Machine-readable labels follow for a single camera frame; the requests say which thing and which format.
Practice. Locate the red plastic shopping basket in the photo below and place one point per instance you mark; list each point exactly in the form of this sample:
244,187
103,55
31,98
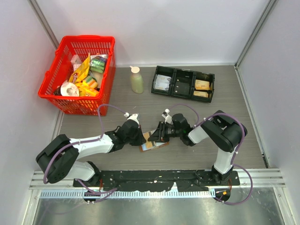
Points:
70,54

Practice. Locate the green liquid squeeze bottle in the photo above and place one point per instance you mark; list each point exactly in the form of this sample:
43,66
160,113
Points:
136,80

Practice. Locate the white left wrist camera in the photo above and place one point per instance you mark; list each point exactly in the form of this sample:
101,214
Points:
135,117

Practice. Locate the green sponge pack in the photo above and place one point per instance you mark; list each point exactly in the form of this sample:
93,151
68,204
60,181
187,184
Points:
97,65

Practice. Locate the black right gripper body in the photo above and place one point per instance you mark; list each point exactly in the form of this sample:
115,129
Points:
167,131

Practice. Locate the gold card stack in tray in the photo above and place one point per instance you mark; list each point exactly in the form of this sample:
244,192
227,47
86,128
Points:
202,85

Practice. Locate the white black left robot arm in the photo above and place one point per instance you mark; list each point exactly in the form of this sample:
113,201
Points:
59,159

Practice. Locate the yellow snack bag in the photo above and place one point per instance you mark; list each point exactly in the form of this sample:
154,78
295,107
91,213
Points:
81,72

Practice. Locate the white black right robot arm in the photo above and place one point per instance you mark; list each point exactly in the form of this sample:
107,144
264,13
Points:
223,129

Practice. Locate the aluminium front rail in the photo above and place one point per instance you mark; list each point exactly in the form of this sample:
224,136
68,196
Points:
69,188

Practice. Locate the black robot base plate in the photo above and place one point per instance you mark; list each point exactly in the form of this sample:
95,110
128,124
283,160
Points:
160,180

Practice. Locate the white card stack in tray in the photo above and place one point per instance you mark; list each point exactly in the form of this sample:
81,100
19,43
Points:
162,82

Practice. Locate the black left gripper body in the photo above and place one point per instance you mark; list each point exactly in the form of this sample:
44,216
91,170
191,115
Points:
136,139

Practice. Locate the yellow boxed snack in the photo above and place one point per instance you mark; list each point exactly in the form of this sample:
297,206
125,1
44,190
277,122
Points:
86,91

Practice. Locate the black three-compartment tray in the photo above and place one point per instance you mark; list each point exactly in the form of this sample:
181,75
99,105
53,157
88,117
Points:
187,76

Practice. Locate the white tape roll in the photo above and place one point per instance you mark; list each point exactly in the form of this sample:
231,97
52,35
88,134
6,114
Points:
68,89

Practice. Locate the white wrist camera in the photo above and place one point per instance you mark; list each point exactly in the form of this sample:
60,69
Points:
166,116
135,117

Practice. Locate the brown leather card holder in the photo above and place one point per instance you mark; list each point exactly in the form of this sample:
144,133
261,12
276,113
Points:
159,144

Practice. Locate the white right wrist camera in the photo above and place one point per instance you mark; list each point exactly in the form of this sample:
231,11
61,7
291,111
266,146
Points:
166,116

